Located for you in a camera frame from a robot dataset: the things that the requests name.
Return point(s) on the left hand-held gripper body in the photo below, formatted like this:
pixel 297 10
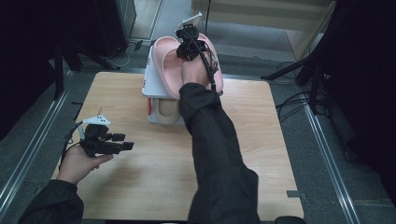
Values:
pixel 98 146

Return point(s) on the black metal stand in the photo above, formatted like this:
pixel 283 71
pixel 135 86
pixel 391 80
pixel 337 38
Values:
pixel 313 93
pixel 59 74

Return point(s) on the grey tape strip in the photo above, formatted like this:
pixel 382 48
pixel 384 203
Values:
pixel 295 194

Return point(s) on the metal floor rail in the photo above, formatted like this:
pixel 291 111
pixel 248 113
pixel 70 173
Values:
pixel 31 149
pixel 330 168

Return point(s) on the dark cabinet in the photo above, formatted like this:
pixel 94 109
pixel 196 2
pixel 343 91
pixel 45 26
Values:
pixel 118 25

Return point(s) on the black power adapter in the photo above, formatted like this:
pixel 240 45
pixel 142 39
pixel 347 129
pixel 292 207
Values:
pixel 138 45

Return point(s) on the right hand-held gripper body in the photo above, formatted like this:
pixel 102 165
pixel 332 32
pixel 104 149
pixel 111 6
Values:
pixel 188 49

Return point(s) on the person's right hand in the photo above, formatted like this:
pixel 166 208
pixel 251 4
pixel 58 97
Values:
pixel 194 73

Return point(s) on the person's left hand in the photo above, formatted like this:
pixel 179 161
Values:
pixel 74 165

